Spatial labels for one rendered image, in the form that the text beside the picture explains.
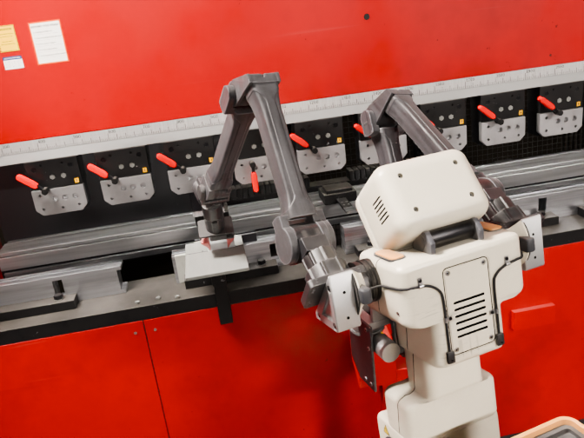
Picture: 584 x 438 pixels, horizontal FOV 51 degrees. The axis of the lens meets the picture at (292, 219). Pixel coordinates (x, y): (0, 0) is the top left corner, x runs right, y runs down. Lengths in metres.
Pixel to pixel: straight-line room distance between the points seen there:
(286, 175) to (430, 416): 0.58
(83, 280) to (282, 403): 0.77
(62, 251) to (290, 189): 1.23
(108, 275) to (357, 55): 1.03
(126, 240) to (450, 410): 1.33
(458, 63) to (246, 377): 1.20
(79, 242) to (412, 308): 1.43
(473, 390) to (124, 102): 1.21
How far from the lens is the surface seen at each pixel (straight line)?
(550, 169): 2.57
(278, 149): 1.28
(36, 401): 2.16
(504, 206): 1.39
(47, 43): 1.89
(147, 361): 2.04
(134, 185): 1.94
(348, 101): 1.93
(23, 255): 2.34
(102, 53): 1.87
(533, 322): 2.29
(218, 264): 1.81
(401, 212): 1.14
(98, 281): 2.06
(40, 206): 1.98
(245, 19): 1.85
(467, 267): 1.19
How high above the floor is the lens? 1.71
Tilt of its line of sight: 20 degrees down
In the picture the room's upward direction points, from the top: 7 degrees counter-clockwise
